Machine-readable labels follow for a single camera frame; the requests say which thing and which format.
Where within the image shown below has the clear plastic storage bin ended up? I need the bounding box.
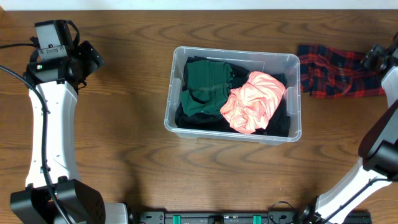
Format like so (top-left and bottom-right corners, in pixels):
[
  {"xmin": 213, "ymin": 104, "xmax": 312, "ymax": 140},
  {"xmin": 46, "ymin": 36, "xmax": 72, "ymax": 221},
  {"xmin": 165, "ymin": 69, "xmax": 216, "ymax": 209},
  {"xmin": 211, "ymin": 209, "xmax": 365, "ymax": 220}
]
[{"xmin": 164, "ymin": 46, "xmax": 302, "ymax": 145}]

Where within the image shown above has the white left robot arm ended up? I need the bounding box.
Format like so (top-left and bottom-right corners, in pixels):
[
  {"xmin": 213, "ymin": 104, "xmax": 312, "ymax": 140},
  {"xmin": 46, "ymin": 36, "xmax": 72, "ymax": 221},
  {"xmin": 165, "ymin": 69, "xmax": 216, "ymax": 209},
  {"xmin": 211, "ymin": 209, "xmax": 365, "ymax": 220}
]
[{"xmin": 10, "ymin": 41, "xmax": 132, "ymax": 223}]

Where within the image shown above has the red plaid shirt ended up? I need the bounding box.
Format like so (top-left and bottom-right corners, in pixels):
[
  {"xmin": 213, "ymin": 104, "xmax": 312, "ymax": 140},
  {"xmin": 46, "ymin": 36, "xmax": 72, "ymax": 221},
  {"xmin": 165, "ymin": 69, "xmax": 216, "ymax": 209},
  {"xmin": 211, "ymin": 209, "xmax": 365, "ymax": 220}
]
[{"xmin": 297, "ymin": 45, "xmax": 386, "ymax": 99}]

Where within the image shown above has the pink garment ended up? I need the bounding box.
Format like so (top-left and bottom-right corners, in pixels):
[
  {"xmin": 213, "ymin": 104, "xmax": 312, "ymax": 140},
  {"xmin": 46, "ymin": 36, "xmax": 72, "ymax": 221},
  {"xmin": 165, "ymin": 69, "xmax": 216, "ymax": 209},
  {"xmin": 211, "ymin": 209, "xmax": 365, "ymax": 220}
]
[{"xmin": 220, "ymin": 71, "xmax": 286, "ymax": 134}]

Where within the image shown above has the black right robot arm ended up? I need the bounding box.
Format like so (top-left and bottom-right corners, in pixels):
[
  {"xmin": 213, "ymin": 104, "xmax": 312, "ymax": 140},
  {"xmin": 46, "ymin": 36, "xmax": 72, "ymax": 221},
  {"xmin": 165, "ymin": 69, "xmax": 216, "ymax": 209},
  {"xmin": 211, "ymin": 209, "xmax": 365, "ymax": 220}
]
[{"xmin": 293, "ymin": 36, "xmax": 397, "ymax": 223}]

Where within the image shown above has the dark green garment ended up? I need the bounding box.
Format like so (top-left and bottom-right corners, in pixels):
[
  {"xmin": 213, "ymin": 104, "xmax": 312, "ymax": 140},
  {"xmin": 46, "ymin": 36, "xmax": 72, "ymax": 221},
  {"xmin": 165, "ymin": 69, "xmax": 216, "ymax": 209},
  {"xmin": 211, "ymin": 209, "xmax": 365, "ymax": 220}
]
[{"xmin": 180, "ymin": 60, "xmax": 233, "ymax": 116}]

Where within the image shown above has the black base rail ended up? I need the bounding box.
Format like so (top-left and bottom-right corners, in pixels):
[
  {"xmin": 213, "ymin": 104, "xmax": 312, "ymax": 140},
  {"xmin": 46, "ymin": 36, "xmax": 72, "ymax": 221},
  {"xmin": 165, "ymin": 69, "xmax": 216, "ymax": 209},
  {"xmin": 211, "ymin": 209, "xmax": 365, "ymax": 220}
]
[{"xmin": 136, "ymin": 210, "xmax": 373, "ymax": 224}]

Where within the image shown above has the black garment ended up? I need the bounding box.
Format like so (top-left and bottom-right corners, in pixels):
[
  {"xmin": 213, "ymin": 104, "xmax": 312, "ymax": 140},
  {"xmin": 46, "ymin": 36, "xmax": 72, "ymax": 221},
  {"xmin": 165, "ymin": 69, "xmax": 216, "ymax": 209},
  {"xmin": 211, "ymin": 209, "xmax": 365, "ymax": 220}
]
[
  {"xmin": 174, "ymin": 55, "xmax": 251, "ymax": 133},
  {"xmin": 254, "ymin": 97, "xmax": 290, "ymax": 137}
]

